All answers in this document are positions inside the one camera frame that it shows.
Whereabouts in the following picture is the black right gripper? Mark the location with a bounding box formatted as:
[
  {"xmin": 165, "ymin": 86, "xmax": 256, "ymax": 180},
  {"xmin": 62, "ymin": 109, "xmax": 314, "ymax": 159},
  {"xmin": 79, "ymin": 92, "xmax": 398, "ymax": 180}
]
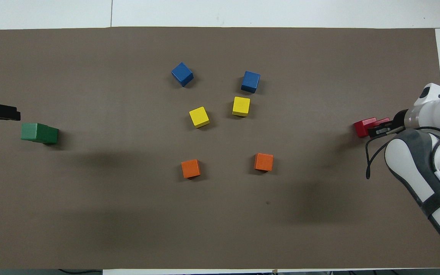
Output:
[{"xmin": 368, "ymin": 110, "xmax": 408, "ymax": 139}]

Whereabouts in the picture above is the orange wooden cube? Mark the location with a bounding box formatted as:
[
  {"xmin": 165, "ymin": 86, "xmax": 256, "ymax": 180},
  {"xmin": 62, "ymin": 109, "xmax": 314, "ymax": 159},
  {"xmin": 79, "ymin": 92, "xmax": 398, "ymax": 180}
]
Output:
[
  {"xmin": 254, "ymin": 153, "xmax": 274, "ymax": 171},
  {"xmin": 181, "ymin": 159, "xmax": 201, "ymax": 179}
]

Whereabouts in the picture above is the blue wooden cube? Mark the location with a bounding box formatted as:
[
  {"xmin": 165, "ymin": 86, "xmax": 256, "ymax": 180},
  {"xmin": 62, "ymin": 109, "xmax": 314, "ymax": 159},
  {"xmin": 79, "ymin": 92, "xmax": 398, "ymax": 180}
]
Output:
[
  {"xmin": 241, "ymin": 71, "xmax": 261, "ymax": 94},
  {"xmin": 171, "ymin": 62, "xmax": 194, "ymax": 87}
]

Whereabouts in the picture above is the yellow wooden cube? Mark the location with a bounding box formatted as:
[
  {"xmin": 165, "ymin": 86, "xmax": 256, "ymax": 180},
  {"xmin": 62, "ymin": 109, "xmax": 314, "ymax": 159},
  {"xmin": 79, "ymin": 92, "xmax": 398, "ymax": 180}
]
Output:
[
  {"xmin": 232, "ymin": 96, "xmax": 251, "ymax": 117},
  {"xmin": 189, "ymin": 106, "xmax": 210, "ymax": 129}
]

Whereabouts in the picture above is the brown paper mat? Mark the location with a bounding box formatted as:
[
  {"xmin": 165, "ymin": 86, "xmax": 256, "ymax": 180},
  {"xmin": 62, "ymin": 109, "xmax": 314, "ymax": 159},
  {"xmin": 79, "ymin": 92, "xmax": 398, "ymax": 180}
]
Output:
[{"xmin": 0, "ymin": 26, "xmax": 440, "ymax": 270}]

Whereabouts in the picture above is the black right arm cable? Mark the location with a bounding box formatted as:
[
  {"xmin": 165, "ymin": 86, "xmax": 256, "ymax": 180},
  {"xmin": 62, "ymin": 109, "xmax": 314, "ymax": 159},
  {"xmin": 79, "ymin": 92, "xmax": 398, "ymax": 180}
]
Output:
[{"xmin": 365, "ymin": 126, "xmax": 440, "ymax": 180}]

